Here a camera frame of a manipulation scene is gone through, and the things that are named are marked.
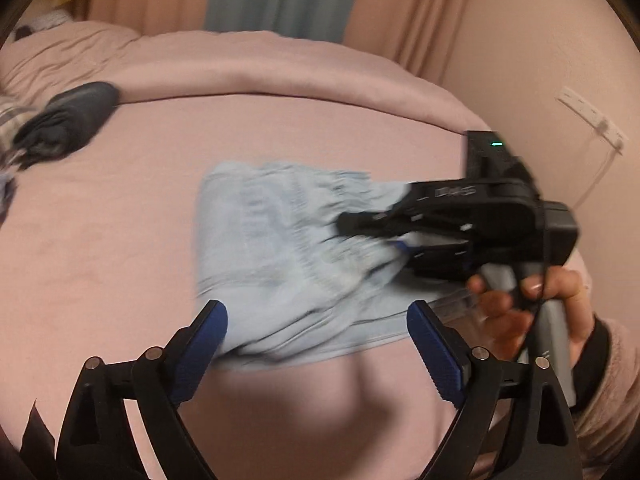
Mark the person's right forearm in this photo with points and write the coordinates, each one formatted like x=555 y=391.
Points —
x=605 y=400

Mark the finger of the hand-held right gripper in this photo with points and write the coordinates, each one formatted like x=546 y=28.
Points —
x=425 y=205
x=440 y=257

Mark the pink duvet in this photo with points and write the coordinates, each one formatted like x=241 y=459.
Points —
x=225 y=65

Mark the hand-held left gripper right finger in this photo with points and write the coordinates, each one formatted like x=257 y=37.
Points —
x=437 y=355

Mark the person's right hand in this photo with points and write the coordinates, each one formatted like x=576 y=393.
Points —
x=505 y=325

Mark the blue checked cloth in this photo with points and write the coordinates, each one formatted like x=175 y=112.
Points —
x=50 y=19

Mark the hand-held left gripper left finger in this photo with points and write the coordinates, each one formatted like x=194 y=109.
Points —
x=200 y=355

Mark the bed with pink sheet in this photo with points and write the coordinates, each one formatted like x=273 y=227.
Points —
x=125 y=235

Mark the light blue strawberry pants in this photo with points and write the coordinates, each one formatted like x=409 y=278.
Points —
x=280 y=240

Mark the dark folded pants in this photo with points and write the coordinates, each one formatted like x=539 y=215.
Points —
x=70 y=120

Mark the small blue folded shorts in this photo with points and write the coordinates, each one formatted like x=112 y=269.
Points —
x=6 y=200

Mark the white wall power strip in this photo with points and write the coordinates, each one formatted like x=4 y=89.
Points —
x=592 y=117

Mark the plaid pillow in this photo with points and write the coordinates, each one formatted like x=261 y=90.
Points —
x=10 y=125

